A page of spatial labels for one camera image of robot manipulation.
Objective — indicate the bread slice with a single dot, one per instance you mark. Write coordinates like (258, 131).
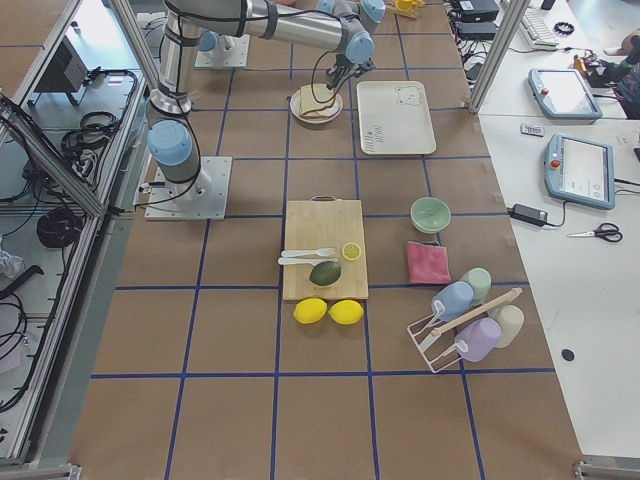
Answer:
(318, 91)
(310, 108)

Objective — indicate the cream round plate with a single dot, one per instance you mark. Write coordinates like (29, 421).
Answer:
(294, 107)

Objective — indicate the bread slice in plate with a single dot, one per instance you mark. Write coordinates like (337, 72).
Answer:
(310, 108)

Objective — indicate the cream bear tray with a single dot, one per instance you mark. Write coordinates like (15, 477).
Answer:
(394, 118)

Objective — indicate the wooden cutting board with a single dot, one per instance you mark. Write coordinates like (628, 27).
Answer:
(313, 224)

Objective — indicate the green bowl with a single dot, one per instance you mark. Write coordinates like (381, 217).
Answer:
(429, 215)

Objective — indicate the lemon half slice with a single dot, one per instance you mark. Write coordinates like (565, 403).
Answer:
(351, 251)

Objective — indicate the white plastic fork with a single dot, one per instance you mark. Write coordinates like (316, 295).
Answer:
(298, 253)

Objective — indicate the white plastic knife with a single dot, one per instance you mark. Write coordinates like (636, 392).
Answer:
(286, 261)

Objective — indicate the small white remote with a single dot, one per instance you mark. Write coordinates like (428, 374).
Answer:
(532, 130)

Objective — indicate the green avocado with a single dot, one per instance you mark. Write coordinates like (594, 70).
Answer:
(325, 273)

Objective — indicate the white keyboard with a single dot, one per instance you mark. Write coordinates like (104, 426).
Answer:
(536, 32)

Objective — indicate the pink cloth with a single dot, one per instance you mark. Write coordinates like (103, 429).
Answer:
(427, 264)

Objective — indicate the far teach pendant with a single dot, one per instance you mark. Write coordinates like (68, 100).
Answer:
(562, 94)

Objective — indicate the teach pendant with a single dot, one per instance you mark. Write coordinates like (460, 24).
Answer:
(562, 94)
(580, 170)

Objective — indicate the black power adapter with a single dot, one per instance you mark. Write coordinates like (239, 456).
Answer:
(527, 214)

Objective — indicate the right yellow lemon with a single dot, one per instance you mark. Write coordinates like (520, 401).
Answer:
(346, 312)

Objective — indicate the yellow lemon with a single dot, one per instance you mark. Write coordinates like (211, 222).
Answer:
(346, 312)
(310, 310)

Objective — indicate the left yellow lemon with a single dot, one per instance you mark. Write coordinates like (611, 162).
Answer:
(310, 310)

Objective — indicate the green cup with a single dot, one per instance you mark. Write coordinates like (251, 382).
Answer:
(480, 281)

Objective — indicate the blue cup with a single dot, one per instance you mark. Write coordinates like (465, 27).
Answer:
(452, 301)

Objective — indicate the near teach pendant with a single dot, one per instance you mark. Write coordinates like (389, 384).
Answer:
(580, 170)

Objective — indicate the cream cup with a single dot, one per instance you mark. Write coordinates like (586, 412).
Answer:
(511, 319)

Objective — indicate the purple cup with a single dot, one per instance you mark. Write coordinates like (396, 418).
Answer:
(478, 339)

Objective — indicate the white wire cup rack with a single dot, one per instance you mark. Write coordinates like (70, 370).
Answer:
(435, 340)

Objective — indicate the black handled scissors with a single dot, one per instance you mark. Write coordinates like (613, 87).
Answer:
(606, 231)

